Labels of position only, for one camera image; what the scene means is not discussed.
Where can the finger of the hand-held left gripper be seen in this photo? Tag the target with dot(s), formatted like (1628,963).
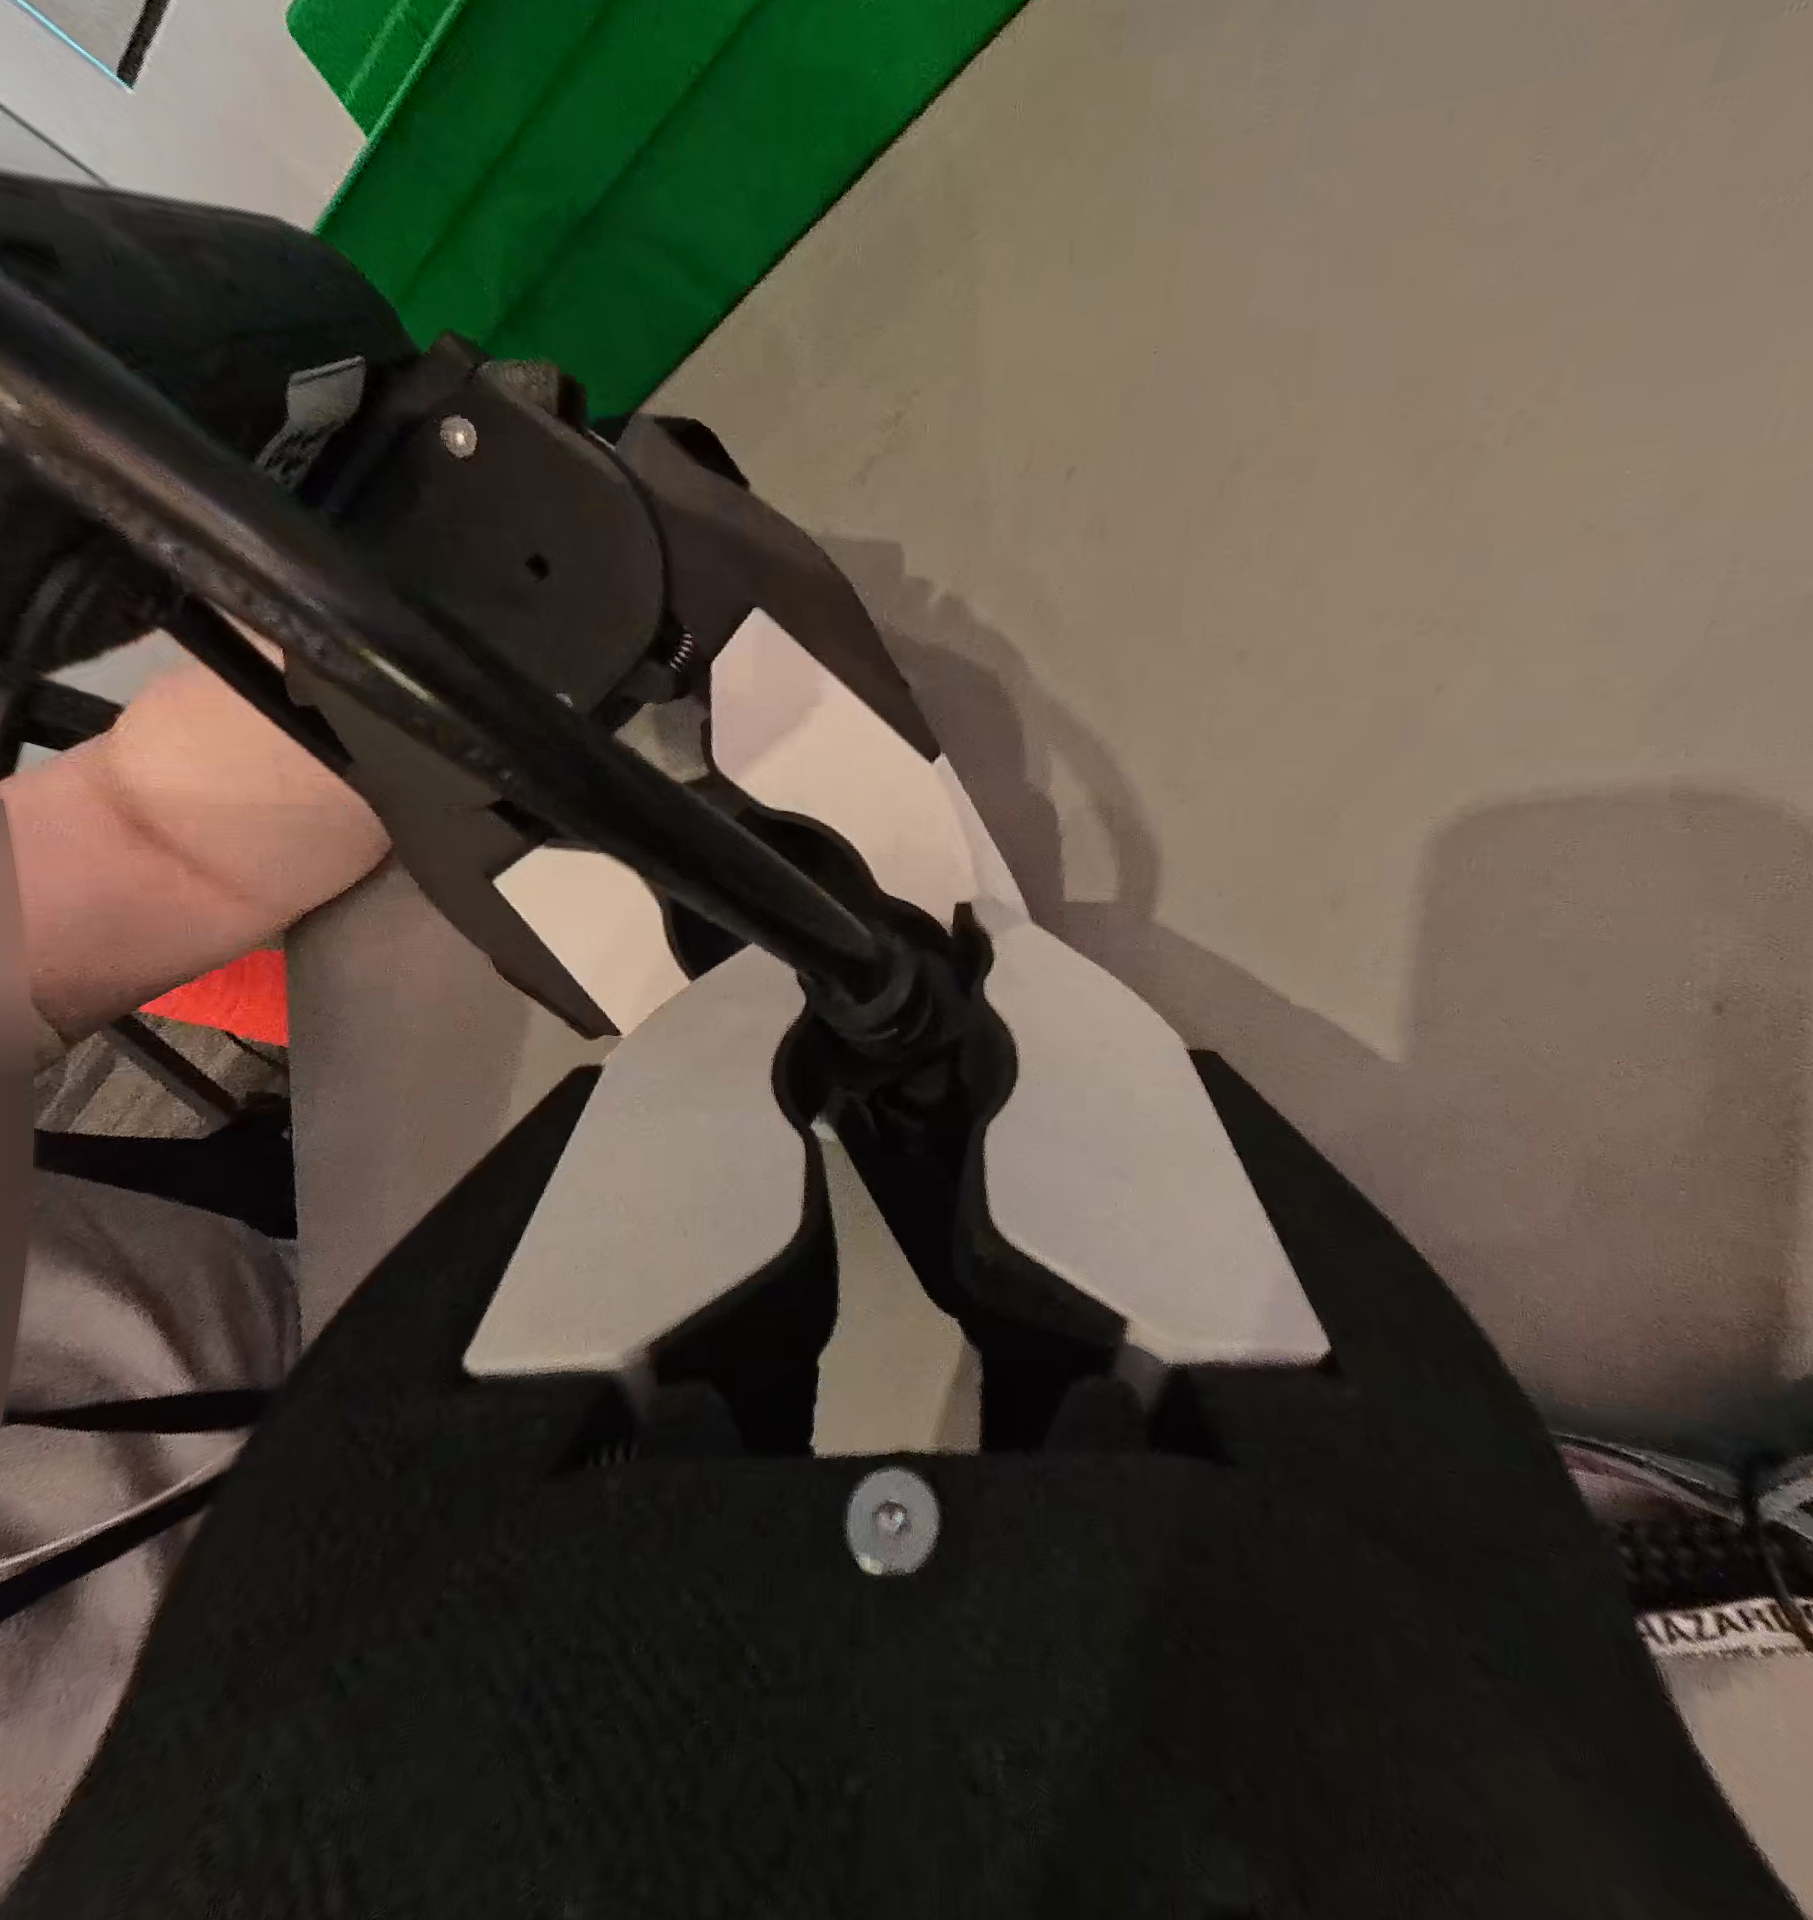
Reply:
(862,765)
(592,931)

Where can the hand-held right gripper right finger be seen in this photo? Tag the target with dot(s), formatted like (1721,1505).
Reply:
(1163,1200)

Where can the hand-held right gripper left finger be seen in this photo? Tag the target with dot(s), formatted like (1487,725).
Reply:
(636,1214)

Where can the green plastic bin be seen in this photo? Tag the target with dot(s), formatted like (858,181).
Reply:
(621,181)

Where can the orange object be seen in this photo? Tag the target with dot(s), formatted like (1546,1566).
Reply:
(224,991)

